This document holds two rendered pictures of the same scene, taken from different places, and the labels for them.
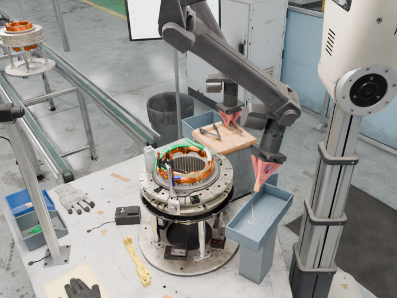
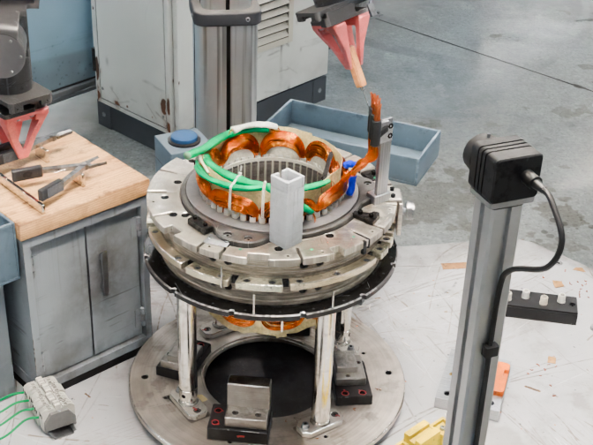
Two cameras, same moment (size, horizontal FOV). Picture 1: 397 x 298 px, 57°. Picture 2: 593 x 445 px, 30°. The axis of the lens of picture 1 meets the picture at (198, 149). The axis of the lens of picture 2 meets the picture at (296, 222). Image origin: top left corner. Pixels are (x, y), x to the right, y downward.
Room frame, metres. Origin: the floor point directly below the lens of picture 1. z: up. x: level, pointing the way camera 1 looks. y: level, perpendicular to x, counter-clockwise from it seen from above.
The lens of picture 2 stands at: (1.26, 1.26, 1.78)
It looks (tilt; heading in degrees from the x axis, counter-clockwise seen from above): 30 degrees down; 257
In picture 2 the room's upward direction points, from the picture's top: 2 degrees clockwise
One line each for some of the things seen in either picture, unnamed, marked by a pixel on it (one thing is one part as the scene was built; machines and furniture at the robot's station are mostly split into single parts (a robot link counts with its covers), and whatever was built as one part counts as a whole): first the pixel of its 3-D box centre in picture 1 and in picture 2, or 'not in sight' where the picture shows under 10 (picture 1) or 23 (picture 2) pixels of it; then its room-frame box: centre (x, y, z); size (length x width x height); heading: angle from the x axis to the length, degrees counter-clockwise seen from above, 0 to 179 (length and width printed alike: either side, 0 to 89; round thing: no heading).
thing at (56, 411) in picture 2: not in sight; (49, 403); (1.30, 0.06, 0.80); 0.10 x 0.05 x 0.04; 109
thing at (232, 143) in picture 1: (223, 137); (48, 182); (1.28, -0.11, 1.05); 0.20 x 0.19 x 0.02; 30
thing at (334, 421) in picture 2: (157, 240); (319, 423); (0.95, 0.16, 0.81); 0.07 x 0.03 x 0.01; 22
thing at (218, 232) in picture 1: (219, 229); not in sight; (0.96, -0.07, 0.85); 0.06 x 0.04 x 0.05; 166
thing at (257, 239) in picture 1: (258, 241); (346, 209); (0.83, -0.19, 0.92); 0.25 x 0.11 x 0.28; 144
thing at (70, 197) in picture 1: (74, 197); not in sight; (1.23, 0.55, 0.79); 0.24 x 0.12 x 0.02; 35
